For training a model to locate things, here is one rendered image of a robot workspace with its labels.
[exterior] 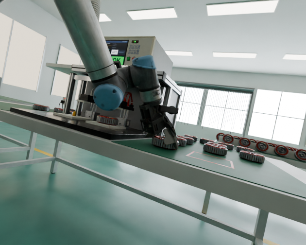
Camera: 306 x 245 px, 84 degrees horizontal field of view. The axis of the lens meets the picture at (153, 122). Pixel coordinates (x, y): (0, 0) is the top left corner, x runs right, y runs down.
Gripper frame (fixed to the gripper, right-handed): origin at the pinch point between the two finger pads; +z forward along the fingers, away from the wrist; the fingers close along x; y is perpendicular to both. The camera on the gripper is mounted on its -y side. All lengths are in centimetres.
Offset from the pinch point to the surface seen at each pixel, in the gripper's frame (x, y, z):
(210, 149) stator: 8.6, -19.2, 11.7
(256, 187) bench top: 36.6, 6.7, -2.1
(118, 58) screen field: -50, -19, -37
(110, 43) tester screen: -58, -22, -46
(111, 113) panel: -60, -8, -3
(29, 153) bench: -208, 48, 48
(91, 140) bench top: -9.9, 24.9, -12.5
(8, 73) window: -538, 9, -63
